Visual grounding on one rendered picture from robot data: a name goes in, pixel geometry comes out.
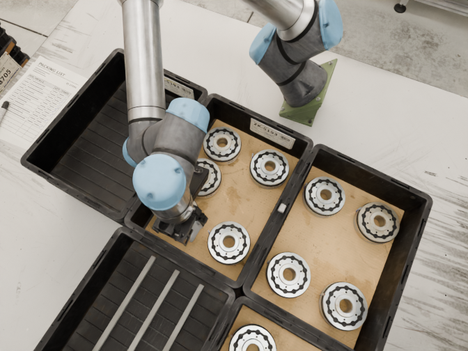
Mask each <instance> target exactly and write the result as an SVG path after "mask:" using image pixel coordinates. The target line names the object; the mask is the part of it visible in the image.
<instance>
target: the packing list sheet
mask: <svg viewBox="0 0 468 351"><path fill-rule="evenodd" d="M87 80H88V79H87V78H85V77H83V76H81V75H78V74H77V73H75V72H73V71H71V70H68V69H66V68H64V67H62V66H60V65H58V64H55V63H53V62H51V61H49V60H47V59H45V58H43V57H42V56H39V57H38V59H37V60H36V61H35V62H33V63H32V64H31V66H30V67H29V69H28V70H27V71H26V73H25V74H24V75H23V76H22V77H21V78H20V79H19V81H18V82H17V83H16V84H15V85H14V86H13V87H12V88H11V89H10V90H9V91H8V92H7V93H6V94H5V95H4V97H3V98H2V99H1V100H0V108H1V106H2V104H3V102H5V101H8V102H9V106H8V108H7V110H6V112H5V115H4V117H3V119H2V121H1V123H0V139H2V140H4V141H7V142H8V143H11V144H14V145H16V146H19V147H21V148H24V149H26V150H28V149H29V148H30V146H31V145H32V144H33V143H34V141H35V140H36V139H37V138H38V137H39V136H40V135H41V134H42V133H43V131H44V130H45V129H46V128H47V126H48V125H49V124H50V123H51V122H52V121H53V120H54V119H55V118H56V116H57V115H58V114H59V113H60V111H61V110H62V109H63V108H64V107H65V105H66V104H67V103H69V101H70V100H71V99H72V98H73V96H74V95H75V94H76V93H77V91H78V90H79V89H80V88H81V87H82V86H83V85H84V84H85V83H86V81H87Z"/></svg>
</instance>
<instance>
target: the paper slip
mask: <svg viewBox="0 0 468 351"><path fill-rule="evenodd" d="M14 46H15V44H14V43H13V42H12V41H11V43H10V44H9V46H8V47H7V49H6V50H5V53H4V54H3V55H2V56H1V58H0V95H1V94H2V93H3V91H4V90H5V89H6V87H7V86H8V85H9V83H10V82H11V81H12V80H13V79H14V78H15V76H16V75H17V74H18V72H19V71H20V70H21V69H22V68H23V67H24V65H25V64H26V63H27V62H28V59H26V60H25V61H24V62H23V64H21V66H20V65H19V64H18V63H17V62H16V61H15V60H14V59H13V58H12V57H11V56H10V55H9V53H10V51H11V50H12V48H13V47H14Z"/></svg>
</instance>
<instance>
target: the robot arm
mask: <svg viewBox="0 0 468 351"><path fill-rule="evenodd" d="M238 1H239V2H240V3H242V4H244V5H245V6H246V7H247V8H249V9H251V10H252V11H254V12H255V13H256V14H257V15H259V16H261V17H262V18H263V19H264V20H266V21H268V23H267V24H266V25H265V26H264V27H263V28H262V29H261V30H260V31H259V33H258V34H257V36H256V37H255V38H254V40H253V42H252V44H251V46H250V48H249V56H250V58H251V59H252V60H253V61H254V62H255V63H256V65H257V66H258V67H259V68H260V69H261V70H262V71H263V72H264V73H265V74H266V75H267V76H268V77H269V78H270V79H271V80H272V81H273V82H274V83H275V84H276V85H277V86H278V87H279V89H280V91H281V92H282V94H283V98H284V100H285V101H286V102H287V103H288V104H289V105H290V106H291V107H301V106H304V105H305V104H308V103H309V102H310V101H311V100H313V99H314V98H315V97H316V96H317V95H318V94H319V93H320V92H321V90H322V89H323V88H324V86H325V84H326V82H327V71H326V70H325V69H324V68H323V67H322V66H321V65H319V64H317V63H315V62H313V61H312V60H310V58H312V57H314V56H317V55H319V54H321V53H323V52H325V51H329V50H330V49H331V48H332V47H335V46H336V45H337V44H339V42H340V41H341V39H342V37H343V23H342V19H341V14H340V12H339V9H338V7H337V5H336V3H335V2H334V0H319V1H316V0H238ZM117 2H118V4H119V5H120V6H121V7H122V16H123V40H124V52H125V76H126V89H127V112H128V123H129V137H128V138H127V140H126V141H125V143H124V144H123V156H124V158H125V160H126V161H127V163H128V164H130V165H131V166H133V167H134V168H135V170H134V174H133V179H132V180H133V185H134V189H135V191H136V192H137V195H138V197H139V199H140V200H141V202H142V203H143V204H144V205H146V206H147V207H148V208H150V210H151V211H152V212H153V214H154V215H155V216H156V217H157V218H156V220H155V222H154V224H153V227H152V229H153V230H154V231H155V232H156V233H159V232H160V233H163V234H165V235H167V236H169V237H172V238H173V239H174V240H175V241H178V242H180V243H182V244H184V246H187V243H188V241H189V239H190V242H193V241H194V239H195V237H196V236H197V234H198V232H199V231H200V229H202V228H203V227H204V226H205V224H206V223H207V221H208V218H207V217H206V216H205V214H204V213H202V210H201V209H200V208H199V207H198V206H196V205H193V202H194V200H195V198H196V197H197V196H198V193H199V192H200V191H201V189H202V188H203V186H204V184H205V183H206V181H207V180H208V176H209V172H210V170H209V169H207V168H204V167H202V166H199V165H196V163H197V160H198V156H199V153H200V151H201V147H202V145H203V140H204V138H205V135H206V134H207V133H208V132H207V128H208V123H209V120H210V114H209V112H208V110H207V109H206V108H205V107H204V106H203V105H202V104H200V103H199V102H197V101H195V100H192V99H189V98H185V97H179V98H176V99H174V100H173V101H172V102H171V103H170V105H169V108H168V109H167V110H166V101H165V90H164V70H163V58H162V38H161V26H160V16H159V10H160V8H161V7H162V6H163V4H164V0H117ZM190 236H191V237H190ZM185 240H186V242H185Z"/></svg>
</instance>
